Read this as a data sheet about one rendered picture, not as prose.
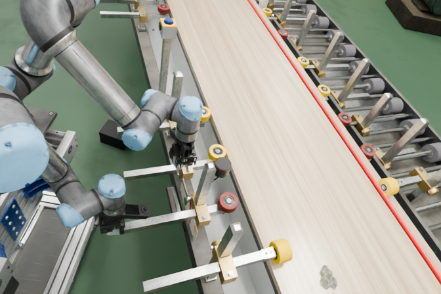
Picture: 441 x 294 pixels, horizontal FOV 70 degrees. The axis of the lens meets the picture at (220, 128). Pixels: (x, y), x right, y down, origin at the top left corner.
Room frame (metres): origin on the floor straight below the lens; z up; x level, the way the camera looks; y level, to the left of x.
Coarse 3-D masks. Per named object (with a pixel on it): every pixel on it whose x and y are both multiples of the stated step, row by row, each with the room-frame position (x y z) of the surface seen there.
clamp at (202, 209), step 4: (192, 196) 0.68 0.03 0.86; (192, 200) 0.66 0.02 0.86; (192, 204) 0.65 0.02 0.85; (204, 204) 0.65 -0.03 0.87; (192, 208) 0.64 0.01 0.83; (196, 208) 0.63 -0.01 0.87; (200, 208) 0.63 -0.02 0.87; (204, 208) 0.64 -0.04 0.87; (196, 212) 0.61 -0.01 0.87; (200, 212) 0.62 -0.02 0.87; (204, 212) 0.62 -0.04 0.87; (208, 212) 0.63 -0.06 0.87; (196, 216) 0.60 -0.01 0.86; (200, 216) 0.60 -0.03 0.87; (208, 216) 0.61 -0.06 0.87; (196, 220) 0.59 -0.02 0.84; (200, 220) 0.58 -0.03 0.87; (204, 220) 0.59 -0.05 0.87; (208, 220) 0.59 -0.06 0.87; (200, 224) 0.58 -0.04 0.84; (204, 224) 0.59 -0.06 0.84; (208, 224) 0.60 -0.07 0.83
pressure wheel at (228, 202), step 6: (228, 192) 0.72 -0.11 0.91; (222, 198) 0.68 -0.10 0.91; (228, 198) 0.69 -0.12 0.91; (234, 198) 0.70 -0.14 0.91; (222, 204) 0.66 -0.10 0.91; (228, 204) 0.67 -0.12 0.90; (234, 204) 0.67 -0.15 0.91; (222, 210) 0.65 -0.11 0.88; (228, 210) 0.65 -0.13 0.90; (234, 210) 0.66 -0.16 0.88
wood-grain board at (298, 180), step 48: (192, 0) 2.20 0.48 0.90; (240, 0) 2.44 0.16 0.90; (192, 48) 1.63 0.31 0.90; (240, 48) 1.79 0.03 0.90; (288, 48) 1.97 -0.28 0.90; (240, 96) 1.33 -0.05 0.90; (288, 96) 1.46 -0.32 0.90; (240, 144) 1.00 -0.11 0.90; (288, 144) 1.09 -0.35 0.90; (336, 144) 1.20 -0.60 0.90; (240, 192) 0.75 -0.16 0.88; (288, 192) 0.82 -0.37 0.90; (336, 192) 0.90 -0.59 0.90; (288, 240) 0.60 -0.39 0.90; (336, 240) 0.66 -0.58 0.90; (384, 240) 0.73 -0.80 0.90; (288, 288) 0.42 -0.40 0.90; (336, 288) 0.47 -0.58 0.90; (384, 288) 0.53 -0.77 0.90; (432, 288) 0.59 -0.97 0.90
